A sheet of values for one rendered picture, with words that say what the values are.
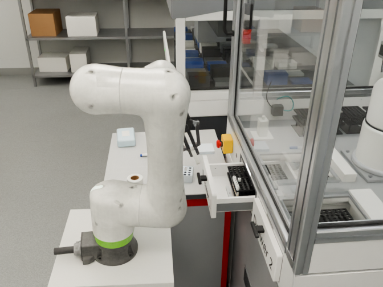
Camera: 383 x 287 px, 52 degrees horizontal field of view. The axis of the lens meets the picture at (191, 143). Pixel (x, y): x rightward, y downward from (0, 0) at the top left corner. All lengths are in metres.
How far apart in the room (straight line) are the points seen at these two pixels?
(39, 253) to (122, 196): 1.57
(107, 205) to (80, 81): 0.40
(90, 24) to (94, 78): 4.22
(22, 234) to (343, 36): 2.44
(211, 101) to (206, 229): 0.78
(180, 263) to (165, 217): 0.84
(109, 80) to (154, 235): 0.66
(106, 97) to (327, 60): 0.48
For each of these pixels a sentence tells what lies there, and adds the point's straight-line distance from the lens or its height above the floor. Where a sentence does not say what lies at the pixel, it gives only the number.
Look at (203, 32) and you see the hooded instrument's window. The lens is 2.17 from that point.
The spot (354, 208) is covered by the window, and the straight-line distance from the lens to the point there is 1.08.
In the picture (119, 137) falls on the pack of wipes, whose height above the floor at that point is 0.80.
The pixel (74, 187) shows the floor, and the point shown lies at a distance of 3.20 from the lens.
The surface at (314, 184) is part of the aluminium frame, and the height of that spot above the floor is 1.24.
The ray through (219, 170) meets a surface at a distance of 1.68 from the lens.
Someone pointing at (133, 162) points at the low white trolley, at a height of 0.76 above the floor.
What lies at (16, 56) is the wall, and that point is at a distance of 5.95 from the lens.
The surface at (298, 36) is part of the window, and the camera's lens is 1.07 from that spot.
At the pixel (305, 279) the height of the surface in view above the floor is 0.93.
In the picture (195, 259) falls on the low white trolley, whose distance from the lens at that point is 1.97.
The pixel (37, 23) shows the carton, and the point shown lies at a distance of 5.29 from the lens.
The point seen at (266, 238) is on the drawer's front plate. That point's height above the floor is 0.90.
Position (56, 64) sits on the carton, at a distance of 5.43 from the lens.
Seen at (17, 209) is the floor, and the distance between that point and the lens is 3.11.
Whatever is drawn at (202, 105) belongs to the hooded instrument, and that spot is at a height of 0.88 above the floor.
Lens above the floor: 1.76
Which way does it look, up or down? 28 degrees down
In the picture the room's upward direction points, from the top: straight up
